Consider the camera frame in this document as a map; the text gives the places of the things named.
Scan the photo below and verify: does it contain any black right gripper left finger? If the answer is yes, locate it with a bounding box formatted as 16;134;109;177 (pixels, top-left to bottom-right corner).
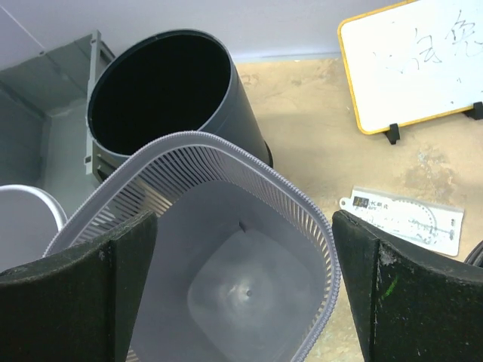
1;212;158;361

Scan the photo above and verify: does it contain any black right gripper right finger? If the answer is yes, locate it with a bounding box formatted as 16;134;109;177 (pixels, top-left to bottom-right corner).
332;210;482;361

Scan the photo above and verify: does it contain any grey slatted square basket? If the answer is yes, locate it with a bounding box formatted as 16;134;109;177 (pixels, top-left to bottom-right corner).
46;131;341;361

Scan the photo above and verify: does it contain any dark blue round bin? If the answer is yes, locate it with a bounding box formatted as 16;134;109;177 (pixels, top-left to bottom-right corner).
87;29;273;180

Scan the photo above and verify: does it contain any black ribbed round bin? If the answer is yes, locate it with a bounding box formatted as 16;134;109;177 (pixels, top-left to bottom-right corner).
464;241;483;268

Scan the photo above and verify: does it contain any clear ruler set pouch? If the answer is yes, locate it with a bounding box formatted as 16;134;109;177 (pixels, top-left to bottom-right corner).
339;186;464;256

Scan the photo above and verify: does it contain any grey round plastic bin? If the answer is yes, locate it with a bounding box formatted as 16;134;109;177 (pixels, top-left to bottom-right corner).
0;184;67;271

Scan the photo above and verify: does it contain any grey plastic crate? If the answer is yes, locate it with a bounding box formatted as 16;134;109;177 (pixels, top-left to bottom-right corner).
1;30;118;215

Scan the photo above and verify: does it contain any yellow framed whiteboard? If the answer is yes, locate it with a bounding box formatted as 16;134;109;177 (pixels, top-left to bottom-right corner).
337;1;482;143

